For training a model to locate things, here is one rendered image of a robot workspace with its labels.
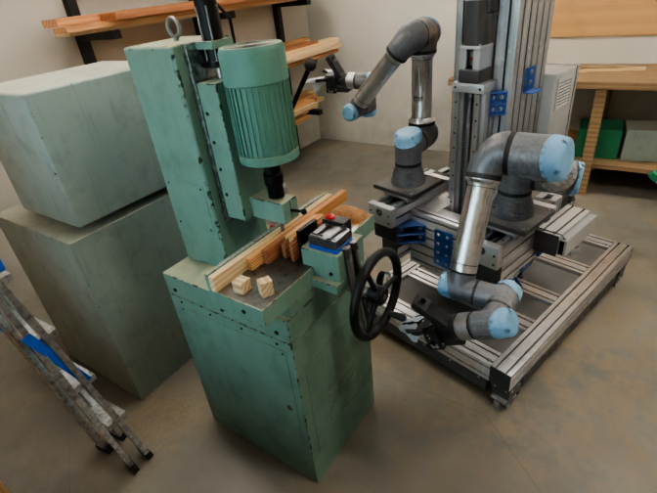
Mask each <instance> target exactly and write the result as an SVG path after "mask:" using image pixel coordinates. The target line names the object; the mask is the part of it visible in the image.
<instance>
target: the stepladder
mask: <svg viewBox="0 0 657 493"><path fill-rule="evenodd" d="M5 270H6V268H5V266H4V264H3V263H2V261H1V259H0V311H1V312H2V313H1V312H0V331H2V332H3V333H4V334H5V336H6V337H7V338H8V339H9V340H10V342H11V343H12V344H13V345H14V346H15V348H16V349H17V350H18V351H19V352H20V354H21V355H22V356H23V357H24V359H25V360H26V361H27V362H28V363H29V365H30V366H31V367H32V368H33V369H34V371H35V372H36V373H37V374H38V375H39V377H40V378H41V379H42V380H43V381H44V382H45V383H46V384H47V385H48V386H49V388H50V389H51V390H52V391H53V392H54V394H55V395H56V396H57V397H58V398H59V400H60V401H61V402H62V403H63V404H64V406H65V407H66V408H67V409H68V411H69V412H70V413H71V414H72V415H73V417H74V418H75V419H76V420H77V421H78V423H79V424H80V425H81V426H82V427H83V429H84V430H85V431H86V432H87V433H88V435H89V436H90V437H91V438H92V439H93V441H94V442H95V443H96V445H95V447H96V448H97V449H98V450H100V451H102V452H105V453H107V454H110V453H111V452H112V450H113V449H114V450H115V452H116V453H117V454H118V455H119V457H120V458H121V459H122V460H123V463H124V464H125V466H126V467H127V468H128V469H130V470H131V471H132V473H133V474H136V473H137V472H138V471H139V470H140V469H139V467H138V466H137V465H136V464H135V463H134V462H133V461H132V460H131V458H130V457H128V456H127V455H126V454H125V452H124V451H123V450H122V449H121V447H120V446H119V445H118V444H117V442H116V441H115V440H114V439H113V438H117V439H119V440H121V441H124V440H125V438H126V437H128V438H129V439H130V440H131V441H132V443H133V444H134V445H135V446H136V447H137V450H138V451H139V452H140V453H141V454H142V455H143V456H145V457H146V458H147V459H148V460H149V459H150V458H151V457H152V456H153V452H152V451H151V450H150V449H149V448H147V447H146V446H145V445H144V444H143V443H142V442H141V441H140V439H139V438H138V437H137V436H136V435H135V434H134V432H133V431H132V430H131V429H130V428H129V427H128V426H127V424H126V423H125V422H124V421H123V419H124V418H126V417H127V413H126V411H124V410H122V409H121V408H119V407H117V406H115V405H114V404H112V403H110V402H109V401H108V400H106V399H105V398H104V397H103V396H102V395H101V394H100V393H99V392H98V390H97V389H96V388H95V387H94V386H93V385H92V383H91V382H92V381H94V380H95V379H96V376H95V374H94V373H92V372H90V371H88V370H86V369H85V368H83V367H81V366H79V365H77V364H76V363H74V362H72V361H71V360H70V359H69V358H68V357H67V355H66V354H65V353H64V352H63V351H62V349H61V348H60V347H59V346H58V345H57V344H56V342H55V341H54V340H53V338H54V337H55V336H57V335H59V334H60V333H59V332H58V330H57V328H55V327H53V326H51V325H49V324H47V323H45V322H43V321H41V320H39V319H37V318H35V317H33V316H32V314H31V313H30V312H29V311H28V310H27V309H26V307H25V306H24V305H23V304H22V303H21V302H20V300H19V299H18V298H17V297H16V296H15V295H14V293H13V292H12V291H11V290H10V289H9V288H8V286H7V285H6V284H8V283H10V282H11V281H13V280H14V278H13V276H12V274H11V273H10V272H8V271H5ZM2 314H3V315H4V316H5V317H6V318H7V319H8V320H9V321H10V322H11V324H12V325H13V326H12V325H11V324H10V323H9V322H8V321H7V319H6V318H5V317H4V316H3V315H2ZM34 353H35V354H36V355H37V356H38V357H39V358H40V359H41V361H42V362H43V363H44V364H45V366H46V367H47V368H48V369H49V370H50V373H49V372H48V371H47V369H46V368H45V367H44V366H43V364H42V363H41V362H40V361H39V359H38V358H37V357H36V356H35V354H34ZM60 384H61V385H62V386H63V388H64V389H65V390H66V391H67V393H68V394H69V395H70V396H71V398H72V399H73V400H74V401H75V402H76V404H77V405H78V406H79V407H80V409H81V410H82V412H83V413H84V415H86V416H87V417H88V418H89V420H90V421H91V422H92V423H93V424H94V426H95V427H96V428H97V429H98V431H99V432H100V433H101V434H102V436H103V437H104V438H105V439H106V440H107V442H108V443H109V444H107V443H106V442H105V440H104V439H103V438H102V437H101V436H100V435H99V434H98V433H97V431H96V430H95V429H94V428H93V427H92V425H91V424H90V423H89V422H88V420H87V419H86V418H85V417H84V415H83V414H82V413H81V412H80V410H79V409H78V408H77V407H76V405H75V404H74V403H73V402H72V401H71V399H70V398H69V397H68V396H67V394H66V393H65V392H64V390H63V389H62V388H61V387H60ZM86 390H87V391H88V392H87V391H86ZM93 398H94V399H95V400H94V399H93ZM119 428H120V429H121V430H122V431H121V430H120V429H119Z"/></svg>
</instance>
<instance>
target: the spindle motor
mask: <svg viewBox="0 0 657 493"><path fill-rule="evenodd" d="M217 56H218V61H219V65H220V69H221V74H222V78H223V83H224V86H225V87H224V88H225V92H226V97H227V102H228V106H229V111H230V116H231V120H232V124H233V129H234V134H235V138H236V143H237V148H238V152H239V157H240V162H241V164H242V165H244V166H247V167H255V168H263V167H272V166H277V165H281V164H285V163H288V162H290V161H292V160H294V159H296V158H297V157H298V156H299V147H298V140H297V133H296V126H295V118H294V111H293V104H292V98H291V91H290V83H289V78H288V69H287V61H286V54H285V45H284V43H283V41H282V40H280V39H267V40H255V41H247V42H241V43H235V44H230V45H226V46H223V47H220V48H219V49H218V53H217Z"/></svg>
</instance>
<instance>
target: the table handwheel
mask: <svg viewBox="0 0 657 493"><path fill-rule="evenodd" d="M385 256H387V257H389V258H390V260H391V263H392V267H393V276H392V277H391V278H390V279H389V280H388V281H387V282H386V283H385V284H384V285H383V286H382V285H378V284H375V283H374V281H373V279H372V276H371V271H372V269H373V267H374V266H375V265H376V263H377V262H378V261H379V260H380V259H381V258H383V257H385ZM367 281H368V283H369V286H368V285H366V282H367ZM401 282H402V266H401V261H400V257H399V255H398V254H397V252H396V251H395V250H394V249H393V248H390V247H382V248H380V249H378V250H376V251H375V252H374V253H373V254H372V255H371V256H370V257H369V258H368V260H367V261H366V262H365V264H364V266H363V267H362V269H361V271H360V273H359V275H358V278H357V280H356V283H355V286H354V289H353V291H352V296H351V301H350V309H349V320H350V326H351V330H352V333H353V335H354V336H355V337H356V338H357V339H358V340H360V341H370V340H373V339H375V338H376V337H377V336H378V335H379V334H380V333H381V332H382V331H383V330H384V328H385V327H386V325H387V324H388V322H389V320H390V318H391V317H390V316H388V312H389V311H394V309H395V307H396V304H397V300H398V297H399V293H400V288H401ZM391 285H392V288H391V293H390V296H389V299H388V302H387V305H386V307H385V310H384V312H383V314H382V316H381V318H380V319H379V321H378V322H377V324H376V325H375V326H374V327H373V328H372V324H373V319H374V316H375V312H376V309H377V306H378V305H379V306H382V305H383V304H384V303H385V302H386V301H387V298H388V288H389V287H390V286H391ZM362 296H364V297H366V298H367V301H368V302H369V303H372V308H371V313H370V317H369V320H368V324H367V328H366V331H365V332H363V330H362V328H361V325H360V304H361V299H362Z"/></svg>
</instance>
